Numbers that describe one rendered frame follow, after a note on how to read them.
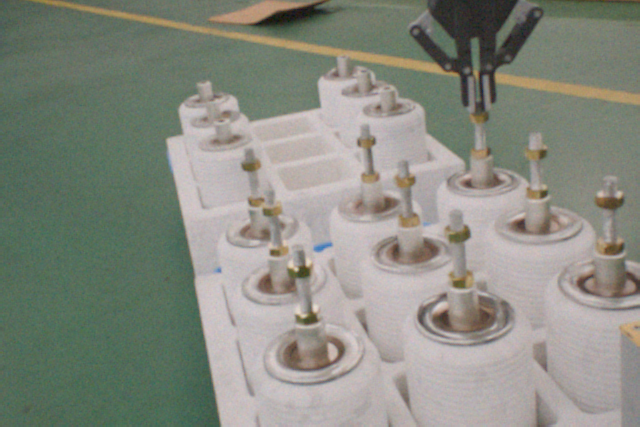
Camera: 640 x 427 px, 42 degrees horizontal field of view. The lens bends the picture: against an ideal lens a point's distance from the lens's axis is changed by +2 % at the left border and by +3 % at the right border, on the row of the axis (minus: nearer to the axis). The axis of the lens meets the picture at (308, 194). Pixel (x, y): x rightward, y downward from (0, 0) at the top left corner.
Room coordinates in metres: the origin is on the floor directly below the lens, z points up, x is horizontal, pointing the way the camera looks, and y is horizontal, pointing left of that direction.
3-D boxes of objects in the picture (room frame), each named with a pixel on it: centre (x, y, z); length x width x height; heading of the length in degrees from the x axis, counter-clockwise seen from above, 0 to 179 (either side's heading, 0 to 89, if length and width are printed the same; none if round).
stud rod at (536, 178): (0.67, -0.20, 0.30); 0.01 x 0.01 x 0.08; 26
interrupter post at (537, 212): (0.67, -0.20, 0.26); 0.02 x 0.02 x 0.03
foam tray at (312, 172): (1.19, 0.01, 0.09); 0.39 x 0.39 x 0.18; 10
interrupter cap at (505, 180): (0.78, -0.18, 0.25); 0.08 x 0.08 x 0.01
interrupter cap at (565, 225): (0.67, -0.20, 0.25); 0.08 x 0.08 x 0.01
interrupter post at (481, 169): (0.78, -0.18, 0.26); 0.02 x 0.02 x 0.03
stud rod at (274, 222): (0.63, 0.03, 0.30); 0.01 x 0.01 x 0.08; 64
